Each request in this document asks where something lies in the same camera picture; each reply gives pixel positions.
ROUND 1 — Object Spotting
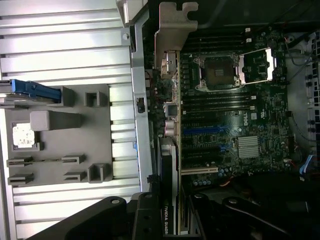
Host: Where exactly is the metal socket cover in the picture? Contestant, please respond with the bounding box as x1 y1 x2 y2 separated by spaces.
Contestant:
238 47 279 82

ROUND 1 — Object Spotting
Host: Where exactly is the blue expansion slot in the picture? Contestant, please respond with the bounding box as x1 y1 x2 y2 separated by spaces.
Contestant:
183 126 226 135

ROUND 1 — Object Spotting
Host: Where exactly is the silver chipset heatsink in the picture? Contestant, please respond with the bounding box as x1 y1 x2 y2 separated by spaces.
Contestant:
237 135 260 159

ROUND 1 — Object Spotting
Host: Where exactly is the silver CPU chip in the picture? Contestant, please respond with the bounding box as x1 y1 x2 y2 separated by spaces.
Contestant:
12 124 36 148

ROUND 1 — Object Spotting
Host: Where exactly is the grey metal disk bay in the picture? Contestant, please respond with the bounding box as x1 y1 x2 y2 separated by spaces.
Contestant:
286 32 320 161

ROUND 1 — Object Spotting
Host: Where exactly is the open black PC case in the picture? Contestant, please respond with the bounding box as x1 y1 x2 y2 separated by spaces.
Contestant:
116 0 320 240

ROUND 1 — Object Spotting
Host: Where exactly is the grey plastic parts rack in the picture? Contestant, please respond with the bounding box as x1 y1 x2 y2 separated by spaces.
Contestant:
0 83 113 186

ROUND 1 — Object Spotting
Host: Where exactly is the blue data wire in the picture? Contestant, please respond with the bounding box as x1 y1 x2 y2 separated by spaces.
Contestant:
298 154 314 181

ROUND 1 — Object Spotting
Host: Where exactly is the hard disk blue carrier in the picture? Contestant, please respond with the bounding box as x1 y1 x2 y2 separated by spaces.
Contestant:
0 78 62 105

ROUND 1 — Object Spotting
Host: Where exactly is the white expansion slot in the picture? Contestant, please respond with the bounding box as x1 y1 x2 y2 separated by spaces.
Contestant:
181 166 219 175

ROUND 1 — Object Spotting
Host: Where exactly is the green RAM stick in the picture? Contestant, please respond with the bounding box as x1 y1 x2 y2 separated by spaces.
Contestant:
14 159 76 165

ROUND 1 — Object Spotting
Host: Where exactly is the CPU socket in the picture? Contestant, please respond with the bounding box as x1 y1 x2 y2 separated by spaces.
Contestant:
193 53 243 92

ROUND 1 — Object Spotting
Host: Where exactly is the green motherboard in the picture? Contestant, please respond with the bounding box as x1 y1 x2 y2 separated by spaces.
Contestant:
143 29 295 192

